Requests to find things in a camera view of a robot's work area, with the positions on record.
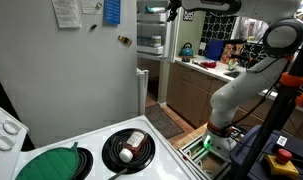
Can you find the green leaf pot holder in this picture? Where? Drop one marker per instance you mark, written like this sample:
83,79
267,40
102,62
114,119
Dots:
47,165

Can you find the blue fridge magnet sheet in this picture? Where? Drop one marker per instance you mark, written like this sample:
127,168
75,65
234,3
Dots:
112,11

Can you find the red yellow emergency stop button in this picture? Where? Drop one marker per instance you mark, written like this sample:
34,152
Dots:
281,165

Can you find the red kitchen utensil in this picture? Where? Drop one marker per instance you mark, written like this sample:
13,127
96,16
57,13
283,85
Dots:
209,64

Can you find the wooden kitchen cabinet counter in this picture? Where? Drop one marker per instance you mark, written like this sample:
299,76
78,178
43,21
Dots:
187,96

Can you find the white printed paper sheet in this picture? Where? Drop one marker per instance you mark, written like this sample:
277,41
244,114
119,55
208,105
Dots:
67,13

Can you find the white lidded jar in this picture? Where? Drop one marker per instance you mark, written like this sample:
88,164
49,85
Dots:
156,41

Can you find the white electric stove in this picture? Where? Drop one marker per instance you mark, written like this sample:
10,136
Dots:
91,140

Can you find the dark floor rug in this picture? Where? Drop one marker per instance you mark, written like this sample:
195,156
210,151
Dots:
162,121

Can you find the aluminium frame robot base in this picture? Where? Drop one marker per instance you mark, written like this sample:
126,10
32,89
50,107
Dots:
197,153

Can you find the white stove knob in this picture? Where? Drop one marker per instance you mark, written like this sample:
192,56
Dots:
11,127
3,142

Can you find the blue cutting board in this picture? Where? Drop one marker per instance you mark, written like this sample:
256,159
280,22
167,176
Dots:
214,50

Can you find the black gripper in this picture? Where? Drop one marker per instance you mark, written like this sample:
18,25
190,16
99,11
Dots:
176,5

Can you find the small black magnet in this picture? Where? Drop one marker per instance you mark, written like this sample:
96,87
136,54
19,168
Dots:
93,27

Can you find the black stove burner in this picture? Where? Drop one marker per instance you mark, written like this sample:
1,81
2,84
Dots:
86,163
111,150

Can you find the colourful patterned board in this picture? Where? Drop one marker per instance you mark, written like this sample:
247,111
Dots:
229,51

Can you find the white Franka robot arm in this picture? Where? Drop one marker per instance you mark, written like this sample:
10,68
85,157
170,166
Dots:
244,86

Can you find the teal and white food packet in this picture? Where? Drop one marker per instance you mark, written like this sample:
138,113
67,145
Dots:
156,9

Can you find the dark blue storage box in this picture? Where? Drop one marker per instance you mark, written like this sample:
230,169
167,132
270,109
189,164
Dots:
297,146

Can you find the gold bottle opener magnet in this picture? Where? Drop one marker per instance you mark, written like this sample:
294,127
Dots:
125,40

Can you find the teal kettle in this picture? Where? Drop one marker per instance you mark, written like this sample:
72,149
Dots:
186,51

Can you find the small white paper note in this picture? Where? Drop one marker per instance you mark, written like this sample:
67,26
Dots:
89,6

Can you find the black white patterned picture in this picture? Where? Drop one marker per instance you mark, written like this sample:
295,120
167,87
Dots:
188,16

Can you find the white refrigerator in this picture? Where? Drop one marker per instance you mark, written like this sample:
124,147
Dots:
57,83

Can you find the black pole with orange clamps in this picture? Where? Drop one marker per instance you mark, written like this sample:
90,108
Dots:
277,110

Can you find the clear plastic container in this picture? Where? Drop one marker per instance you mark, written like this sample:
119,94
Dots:
145,41

